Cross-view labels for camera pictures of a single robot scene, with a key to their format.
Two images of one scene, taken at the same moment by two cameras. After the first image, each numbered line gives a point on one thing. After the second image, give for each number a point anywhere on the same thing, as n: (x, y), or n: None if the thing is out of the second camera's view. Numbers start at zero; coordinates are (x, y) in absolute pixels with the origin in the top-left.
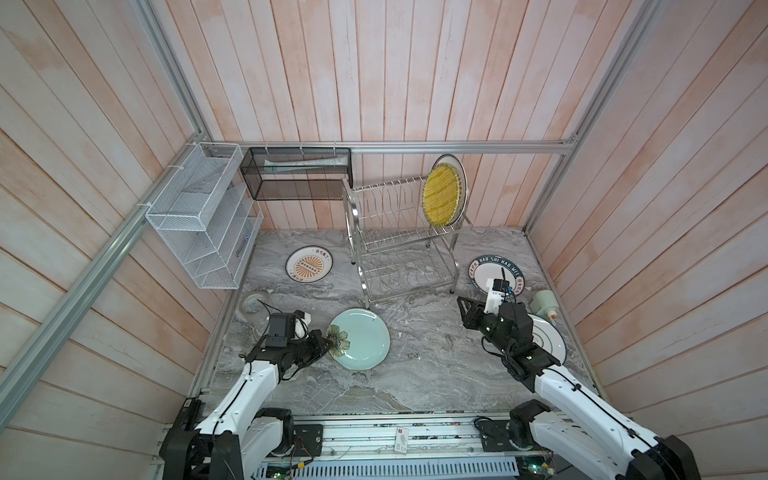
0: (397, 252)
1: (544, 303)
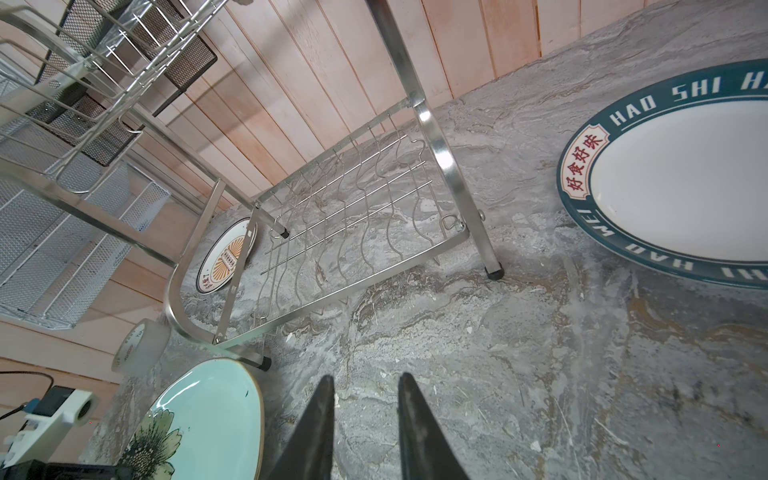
0: (72, 75)
1: None
